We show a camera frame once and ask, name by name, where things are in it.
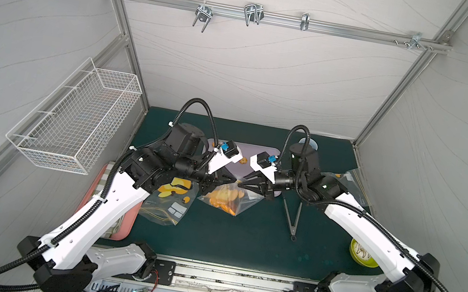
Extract resealable bag table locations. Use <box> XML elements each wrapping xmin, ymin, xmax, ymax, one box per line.
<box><xmin>198</xmin><ymin>181</ymin><xmax>264</xmax><ymax>217</ymax></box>

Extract clear resealable bag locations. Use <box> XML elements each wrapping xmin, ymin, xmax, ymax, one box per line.
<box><xmin>329</xmin><ymin>168</ymin><xmax>371</xmax><ymax>208</ymax></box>

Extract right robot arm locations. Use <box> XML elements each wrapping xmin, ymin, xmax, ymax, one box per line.
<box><xmin>239</xmin><ymin>125</ymin><xmax>449</xmax><ymax>292</ymax></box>

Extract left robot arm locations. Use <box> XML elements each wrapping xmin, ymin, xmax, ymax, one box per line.
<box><xmin>0</xmin><ymin>97</ymin><xmax>242</xmax><ymax>292</ymax></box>

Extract resealable bag with duck print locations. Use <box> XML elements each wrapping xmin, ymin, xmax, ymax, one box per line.
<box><xmin>138</xmin><ymin>177</ymin><xmax>199</xmax><ymax>226</ymax></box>

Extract lilac plastic tray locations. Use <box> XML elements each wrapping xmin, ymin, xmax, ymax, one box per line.
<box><xmin>208</xmin><ymin>138</ymin><xmax>280</xmax><ymax>180</ymax></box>

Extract light blue ceramic mug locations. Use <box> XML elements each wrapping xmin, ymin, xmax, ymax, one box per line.
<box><xmin>298</xmin><ymin>137</ymin><xmax>318</xmax><ymax>151</ymax></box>

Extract metal tongs on table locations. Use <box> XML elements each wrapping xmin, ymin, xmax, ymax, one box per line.
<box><xmin>282</xmin><ymin>195</ymin><xmax>304</xmax><ymax>242</ymax></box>

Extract pink tray with checked cloth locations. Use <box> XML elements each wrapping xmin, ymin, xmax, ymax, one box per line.
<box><xmin>76</xmin><ymin>161</ymin><xmax>142</xmax><ymax>241</ymax></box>

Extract green bowl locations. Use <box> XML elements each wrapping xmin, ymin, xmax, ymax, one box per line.
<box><xmin>349</xmin><ymin>239</ymin><xmax>379</xmax><ymax>269</ymax></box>

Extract metal hook clamp small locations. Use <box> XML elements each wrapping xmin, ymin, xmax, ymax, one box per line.
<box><xmin>300</xmin><ymin>13</ymin><xmax>311</xmax><ymax>32</ymax></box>

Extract metal hook clamp left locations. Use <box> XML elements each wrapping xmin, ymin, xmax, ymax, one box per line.
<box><xmin>192</xmin><ymin>2</ymin><xmax>214</xmax><ymax>33</ymax></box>

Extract metal hook clamp middle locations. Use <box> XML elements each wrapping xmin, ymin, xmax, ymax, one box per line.
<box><xmin>243</xmin><ymin>3</ymin><xmax>264</xmax><ymax>26</ymax></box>

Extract metal hook clamp right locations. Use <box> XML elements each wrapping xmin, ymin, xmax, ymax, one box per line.
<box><xmin>393</xmin><ymin>33</ymin><xmax>434</xmax><ymax>52</ymax></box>

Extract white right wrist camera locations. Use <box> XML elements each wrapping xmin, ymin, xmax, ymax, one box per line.
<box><xmin>249</xmin><ymin>151</ymin><xmax>278</xmax><ymax>184</ymax></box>

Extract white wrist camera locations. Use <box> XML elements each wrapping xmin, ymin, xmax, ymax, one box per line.
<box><xmin>208</xmin><ymin>140</ymin><xmax>243</xmax><ymax>174</ymax></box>
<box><xmin>249</xmin><ymin>151</ymin><xmax>278</xmax><ymax>184</ymax></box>

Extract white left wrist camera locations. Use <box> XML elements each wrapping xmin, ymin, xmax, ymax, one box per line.
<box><xmin>208</xmin><ymin>140</ymin><xmax>243</xmax><ymax>174</ymax></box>

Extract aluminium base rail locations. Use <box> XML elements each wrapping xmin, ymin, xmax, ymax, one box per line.
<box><xmin>89</xmin><ymin>240</ymin><xmax>385</xmax><ymax>292</ymax></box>

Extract white wire basket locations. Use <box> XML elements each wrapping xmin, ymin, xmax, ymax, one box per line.
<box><xmin>6</xmin><ymin>58</ymin><xmax>142</xmax><ymax>175</ymax></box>

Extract aluminium cross rail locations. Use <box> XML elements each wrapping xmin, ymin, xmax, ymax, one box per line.
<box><xmin>127</xmin><ymin>0</ymin><xmax>453</xmax><ymax>54</ymax></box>

